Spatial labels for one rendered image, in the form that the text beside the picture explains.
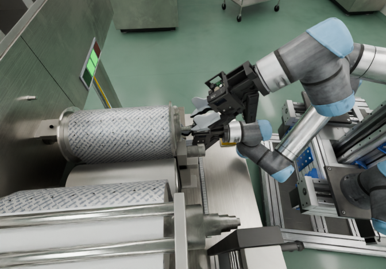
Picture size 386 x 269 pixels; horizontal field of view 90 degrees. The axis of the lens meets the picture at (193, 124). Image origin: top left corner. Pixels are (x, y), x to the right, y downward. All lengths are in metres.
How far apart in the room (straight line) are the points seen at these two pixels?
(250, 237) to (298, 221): 1.41
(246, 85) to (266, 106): 1.94
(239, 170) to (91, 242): 0.68
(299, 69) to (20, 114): 0.59
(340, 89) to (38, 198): 0.54
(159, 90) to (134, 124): 1.95
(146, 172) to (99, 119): 0.17
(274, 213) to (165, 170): 1.19
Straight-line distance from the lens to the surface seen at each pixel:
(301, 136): 0.76
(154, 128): 0.47
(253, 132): 0.68
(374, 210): 0.95
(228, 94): 0.41
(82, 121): 0.53
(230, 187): 0.83
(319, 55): 0.42
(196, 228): 0.32
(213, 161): 0.86
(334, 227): 1.77
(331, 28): 0.43
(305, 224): 1.68
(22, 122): 0.58
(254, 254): 0.25
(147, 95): 2.38
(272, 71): 0.41
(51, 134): 0.58
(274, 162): 0.75
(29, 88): 0.61
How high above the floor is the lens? 1.68
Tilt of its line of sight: 55 degrees down
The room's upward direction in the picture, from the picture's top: straight up
